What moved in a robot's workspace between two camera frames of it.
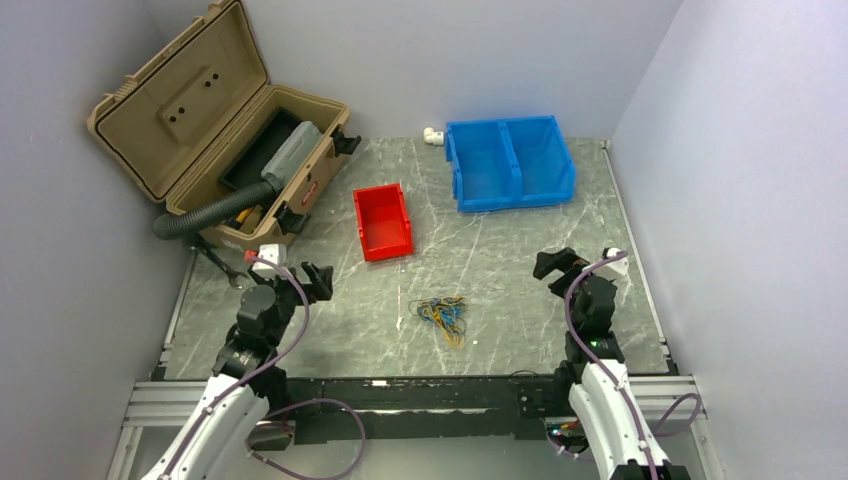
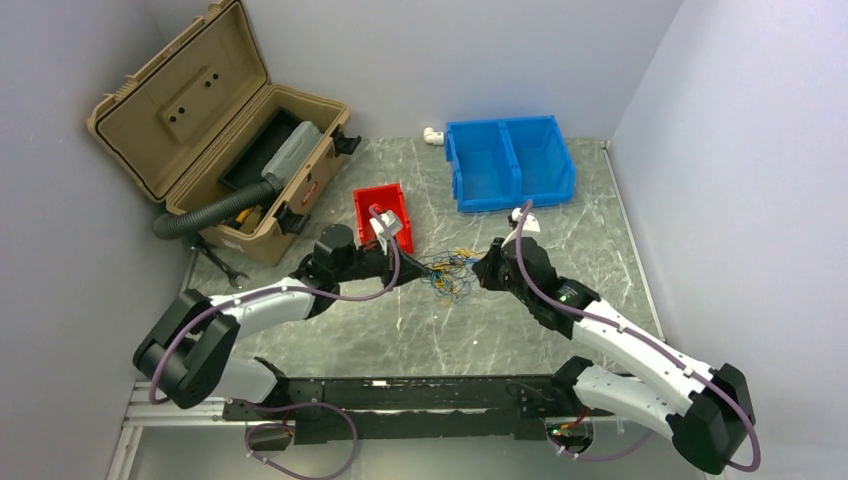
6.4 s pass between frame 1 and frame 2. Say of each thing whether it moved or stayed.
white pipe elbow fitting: stayed
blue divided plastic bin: stayed
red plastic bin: stayed
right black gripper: moved
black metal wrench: stayed
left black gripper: moved
